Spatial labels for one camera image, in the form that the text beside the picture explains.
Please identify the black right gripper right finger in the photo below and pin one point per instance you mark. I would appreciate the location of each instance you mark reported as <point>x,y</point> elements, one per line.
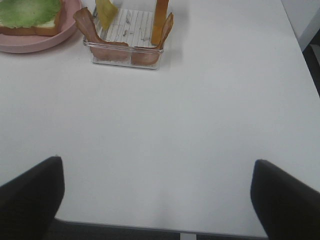
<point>287,208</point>

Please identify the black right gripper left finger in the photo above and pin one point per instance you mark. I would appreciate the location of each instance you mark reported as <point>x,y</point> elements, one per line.
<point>29,202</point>

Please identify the bacon strip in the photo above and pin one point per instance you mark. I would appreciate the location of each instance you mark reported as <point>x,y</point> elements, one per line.
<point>160,40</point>
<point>92,30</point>

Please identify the white bread slice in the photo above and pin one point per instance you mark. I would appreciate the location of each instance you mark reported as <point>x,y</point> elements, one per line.
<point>37,31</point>

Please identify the green lettuce leaf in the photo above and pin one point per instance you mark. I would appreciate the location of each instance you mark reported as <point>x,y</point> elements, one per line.
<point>29,13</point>

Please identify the pink round plate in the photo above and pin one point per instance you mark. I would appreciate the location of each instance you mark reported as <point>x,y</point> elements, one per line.
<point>34,43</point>

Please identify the clear right food container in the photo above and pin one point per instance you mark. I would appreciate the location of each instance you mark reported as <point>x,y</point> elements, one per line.
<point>131,26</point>

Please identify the yellow cheese slice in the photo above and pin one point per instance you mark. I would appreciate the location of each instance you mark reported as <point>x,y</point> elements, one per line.
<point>106,12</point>

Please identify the upright bread slice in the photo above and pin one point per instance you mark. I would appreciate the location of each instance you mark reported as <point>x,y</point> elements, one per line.
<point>160,15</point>

